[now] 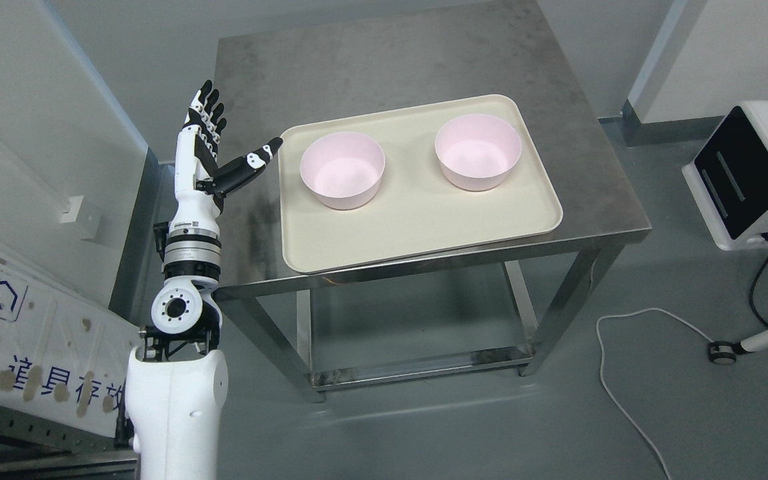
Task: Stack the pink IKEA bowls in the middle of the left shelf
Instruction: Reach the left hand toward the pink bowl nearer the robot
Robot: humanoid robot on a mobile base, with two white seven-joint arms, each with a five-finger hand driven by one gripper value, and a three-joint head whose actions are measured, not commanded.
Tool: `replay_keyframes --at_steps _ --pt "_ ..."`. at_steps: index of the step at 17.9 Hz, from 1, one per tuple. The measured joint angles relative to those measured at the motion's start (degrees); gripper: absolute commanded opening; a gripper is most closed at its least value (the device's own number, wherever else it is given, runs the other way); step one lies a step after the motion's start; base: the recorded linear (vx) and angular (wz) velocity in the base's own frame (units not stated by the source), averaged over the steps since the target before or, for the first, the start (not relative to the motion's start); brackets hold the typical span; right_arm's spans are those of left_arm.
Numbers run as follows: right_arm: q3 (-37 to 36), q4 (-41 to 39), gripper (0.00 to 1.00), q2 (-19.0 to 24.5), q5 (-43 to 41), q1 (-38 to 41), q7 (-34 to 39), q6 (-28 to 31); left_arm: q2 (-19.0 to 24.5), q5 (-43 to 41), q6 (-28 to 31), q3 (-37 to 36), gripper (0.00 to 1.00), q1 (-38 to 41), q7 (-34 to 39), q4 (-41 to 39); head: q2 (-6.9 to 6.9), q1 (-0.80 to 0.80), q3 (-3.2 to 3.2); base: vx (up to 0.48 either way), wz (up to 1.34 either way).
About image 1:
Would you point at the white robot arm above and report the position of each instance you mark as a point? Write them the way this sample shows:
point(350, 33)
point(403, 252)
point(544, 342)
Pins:
point(177, 380)

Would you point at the beige plastic tray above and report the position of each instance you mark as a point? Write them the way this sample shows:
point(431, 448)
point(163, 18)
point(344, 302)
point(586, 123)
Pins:
point(416, 211)

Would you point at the white stand leg with caster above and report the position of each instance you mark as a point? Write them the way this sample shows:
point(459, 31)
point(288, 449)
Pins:
point(726, 352)

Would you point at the stainless steel table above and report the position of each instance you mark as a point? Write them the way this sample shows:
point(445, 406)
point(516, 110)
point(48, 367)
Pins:
point(277, 80)

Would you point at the white wall outlet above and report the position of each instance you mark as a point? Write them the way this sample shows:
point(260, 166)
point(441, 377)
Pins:
point(82, 218)

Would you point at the white black appliance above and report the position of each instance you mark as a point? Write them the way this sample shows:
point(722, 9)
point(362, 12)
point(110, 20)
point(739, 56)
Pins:
point(728, 178)

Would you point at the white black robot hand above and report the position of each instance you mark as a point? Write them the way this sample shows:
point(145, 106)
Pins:
point(200, 184)

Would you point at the white printed panel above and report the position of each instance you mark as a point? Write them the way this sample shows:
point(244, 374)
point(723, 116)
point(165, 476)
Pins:
point(62, 358)

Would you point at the pink bowl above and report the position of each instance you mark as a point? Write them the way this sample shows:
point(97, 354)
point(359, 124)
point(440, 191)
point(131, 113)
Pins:
point(476, 151)
point(343, 170)

